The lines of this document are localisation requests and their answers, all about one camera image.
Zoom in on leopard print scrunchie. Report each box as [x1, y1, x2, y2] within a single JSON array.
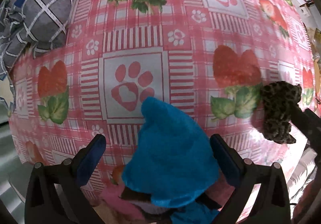
[[260, 81, 302, 145]]

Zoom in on blue fuzzy cloth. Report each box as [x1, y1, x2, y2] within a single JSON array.
[[170, 202, 219, 224], [122, 97, 219, 208]]

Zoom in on pink fuzzy scrunchie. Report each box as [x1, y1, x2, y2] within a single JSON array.
[[100, 184, 145, 221]]

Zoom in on pink strawberry paw tablecloth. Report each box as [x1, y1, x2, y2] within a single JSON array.
[[1, 0, 316, 223]]

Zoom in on grey checked blanket with star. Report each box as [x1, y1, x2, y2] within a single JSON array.
[[1, 0, 74, 79]]

